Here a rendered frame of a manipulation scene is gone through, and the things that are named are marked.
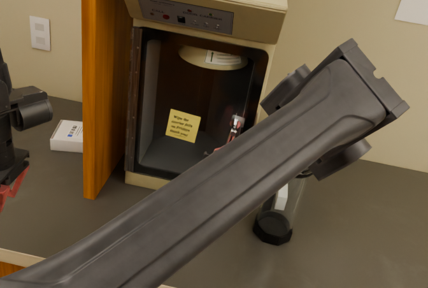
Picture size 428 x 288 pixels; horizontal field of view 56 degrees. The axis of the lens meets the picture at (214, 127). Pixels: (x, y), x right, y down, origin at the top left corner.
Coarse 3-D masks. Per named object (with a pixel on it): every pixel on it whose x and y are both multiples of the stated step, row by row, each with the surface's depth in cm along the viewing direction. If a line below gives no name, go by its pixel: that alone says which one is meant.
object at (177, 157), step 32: (160, 32) 90; (160, 64) 93; (192, 64) 92; (224, 64) 91; (256, 64) 90; (160, 96) 97; (192, 96) 96; (224, 96) 95; (256, 96) 94; (160, 128) 101; (224, 128) 99; (160, 160) 106; (192, 160) 104
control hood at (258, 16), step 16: (128, 0) 81; (176, 0) 77; (192, 0) 76; (208, 0) 75; (224, 0) 74; (240, 0) 74; (256, 0) 74; (272, 0) 76; (240, 16) 78; (256, 16) 77; (272, 16) 76; (240, 32) 84; (256, 32) 83; (272, 32) 81
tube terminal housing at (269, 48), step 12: (144, 24) 90; (156, 24) 90; (204, 36) 90; (216, 36) 89; (228, 36) 89; (264, 48) 89; (264, 84) 93; (132, 180) 112; (144, 180) 111; (156, 180) 111; (168, 180) 110
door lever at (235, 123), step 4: (232, 120) 97; (236, 120) 97; (232, 124) 96; (236, 124) 96; (240, 124) 97; (232, 128) 94; (236, 128) 95; (232, 132) 93; (236, 132) 93; (228, 136) 94; (232, 136) 94; (228, 140) 94
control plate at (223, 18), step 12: (144, 0) 79; (156, 0) 79; (168, 0) 78; (144, 12) 84; (156, 12) 83; (168, 12) 82; (180, 12) 81; (192, 12) 80; (204, 12) 79; (216, 12) 78; (228, 12) 77; (180, 24) 86; (192, 24) 84; (216, 24) 83; (228, 24) 82
